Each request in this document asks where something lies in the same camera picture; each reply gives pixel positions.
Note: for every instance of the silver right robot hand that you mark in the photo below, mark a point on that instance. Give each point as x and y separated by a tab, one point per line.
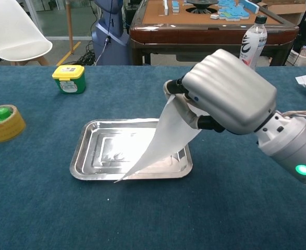
233	96

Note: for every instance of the white paper sheet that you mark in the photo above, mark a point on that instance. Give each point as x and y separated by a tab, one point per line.
168	140

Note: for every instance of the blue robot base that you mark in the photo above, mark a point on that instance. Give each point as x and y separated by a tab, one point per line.
113	49

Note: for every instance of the stainless steel tray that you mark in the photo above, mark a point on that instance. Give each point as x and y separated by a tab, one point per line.
98	145

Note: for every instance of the dark teal carpeted table surface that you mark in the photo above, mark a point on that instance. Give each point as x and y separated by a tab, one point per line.
142	221

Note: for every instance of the clear pink drink bottle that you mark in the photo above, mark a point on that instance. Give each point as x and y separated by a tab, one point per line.
251	39

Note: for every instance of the brown mahjong table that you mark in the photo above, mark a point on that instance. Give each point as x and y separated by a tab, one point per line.
194	34

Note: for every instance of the white printed box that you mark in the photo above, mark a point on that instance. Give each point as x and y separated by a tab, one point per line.
304	58

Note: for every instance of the single white mahjong tile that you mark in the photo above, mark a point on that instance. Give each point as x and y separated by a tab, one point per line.
214	16

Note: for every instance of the blue mahjong tile pile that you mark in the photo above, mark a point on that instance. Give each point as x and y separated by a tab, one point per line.
233	11

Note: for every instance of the long mahjong tile row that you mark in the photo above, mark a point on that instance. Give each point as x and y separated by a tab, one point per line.
250	6

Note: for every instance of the black mahjong table dial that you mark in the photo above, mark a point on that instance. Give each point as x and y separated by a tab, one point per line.
201	7

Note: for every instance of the cardboard box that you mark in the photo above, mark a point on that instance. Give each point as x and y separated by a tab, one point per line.
285	9

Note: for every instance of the blue mahjong tile stack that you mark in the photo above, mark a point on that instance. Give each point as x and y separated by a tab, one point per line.
175	6

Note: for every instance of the white upright mahjong tile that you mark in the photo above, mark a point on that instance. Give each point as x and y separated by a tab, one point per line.
165	7

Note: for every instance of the green jar yellow lid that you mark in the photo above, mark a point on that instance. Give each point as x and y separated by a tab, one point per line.
69	83

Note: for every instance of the wooden pole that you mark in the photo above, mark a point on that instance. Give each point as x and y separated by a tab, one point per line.
70	26

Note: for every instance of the yellow tape roll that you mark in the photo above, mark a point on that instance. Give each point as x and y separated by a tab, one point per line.
9	130

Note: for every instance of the white shell chair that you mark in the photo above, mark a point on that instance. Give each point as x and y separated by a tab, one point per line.
12	34

